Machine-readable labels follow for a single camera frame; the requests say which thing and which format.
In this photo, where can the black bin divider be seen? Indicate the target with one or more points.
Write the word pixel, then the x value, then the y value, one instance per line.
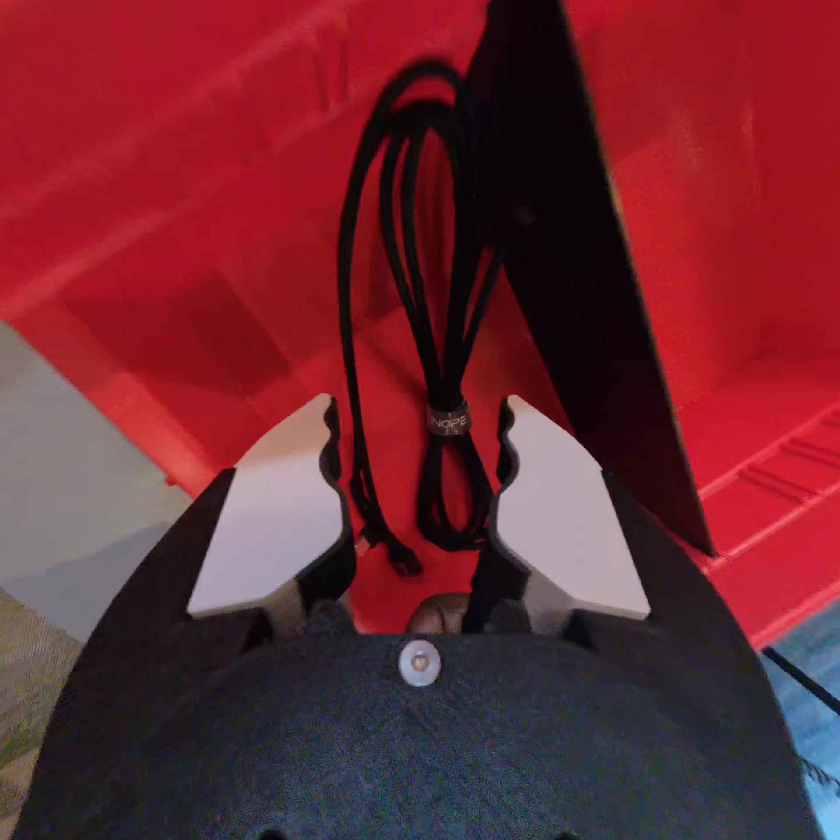
pixel 564 262

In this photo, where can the person's right hand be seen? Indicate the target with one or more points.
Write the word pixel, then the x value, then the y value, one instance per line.
pixel 439 613

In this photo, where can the red plastic bin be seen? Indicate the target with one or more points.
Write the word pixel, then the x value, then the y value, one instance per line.
pixel 197 197

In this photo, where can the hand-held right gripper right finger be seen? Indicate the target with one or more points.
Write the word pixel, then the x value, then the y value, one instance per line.
pixel 564 518

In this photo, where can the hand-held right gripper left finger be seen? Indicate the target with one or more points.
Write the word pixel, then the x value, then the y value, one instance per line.
pixel 275 512

